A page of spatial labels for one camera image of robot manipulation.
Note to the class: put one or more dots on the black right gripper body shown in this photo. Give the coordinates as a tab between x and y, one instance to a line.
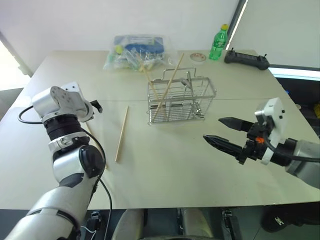
255	150

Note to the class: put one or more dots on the black bracket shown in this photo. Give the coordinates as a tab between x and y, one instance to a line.
95	220
230	220

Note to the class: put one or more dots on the grey rounded robot leg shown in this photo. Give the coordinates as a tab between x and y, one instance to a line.
130	225
197	222

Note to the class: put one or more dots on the clear plastic bag of items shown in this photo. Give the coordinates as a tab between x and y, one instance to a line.
140	60

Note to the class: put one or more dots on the dark window frame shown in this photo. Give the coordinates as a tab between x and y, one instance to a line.
235	20

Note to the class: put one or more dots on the metal spoon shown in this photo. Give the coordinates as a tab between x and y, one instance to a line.
188	80

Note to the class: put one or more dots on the black remote controller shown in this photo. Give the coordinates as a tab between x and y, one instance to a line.
247	60

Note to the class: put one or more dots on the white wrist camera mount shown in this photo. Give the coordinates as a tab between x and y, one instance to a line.
71	85
276	117

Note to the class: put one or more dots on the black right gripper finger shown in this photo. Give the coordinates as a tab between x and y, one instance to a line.
235	123
225	145

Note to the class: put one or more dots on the yellow object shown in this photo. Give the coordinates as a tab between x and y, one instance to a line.
317	108

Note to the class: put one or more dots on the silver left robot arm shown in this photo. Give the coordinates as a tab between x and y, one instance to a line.
67	165

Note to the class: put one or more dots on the black rounded shape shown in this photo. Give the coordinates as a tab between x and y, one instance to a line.
287	215

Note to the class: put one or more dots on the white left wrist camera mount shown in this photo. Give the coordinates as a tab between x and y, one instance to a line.
71	85

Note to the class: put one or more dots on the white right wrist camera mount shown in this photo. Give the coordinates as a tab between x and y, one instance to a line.
276	117

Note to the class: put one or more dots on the small round dish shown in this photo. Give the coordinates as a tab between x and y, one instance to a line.
197	57

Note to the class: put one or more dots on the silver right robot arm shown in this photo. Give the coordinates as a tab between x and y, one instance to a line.
306	150

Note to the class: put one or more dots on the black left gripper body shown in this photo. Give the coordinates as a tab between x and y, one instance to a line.
100	103

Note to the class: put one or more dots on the wooden chopstick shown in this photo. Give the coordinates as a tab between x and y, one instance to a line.
147	76
176	70
122	133

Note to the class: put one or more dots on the green plastic bottle yellow cap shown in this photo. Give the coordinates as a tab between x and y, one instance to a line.
218	45

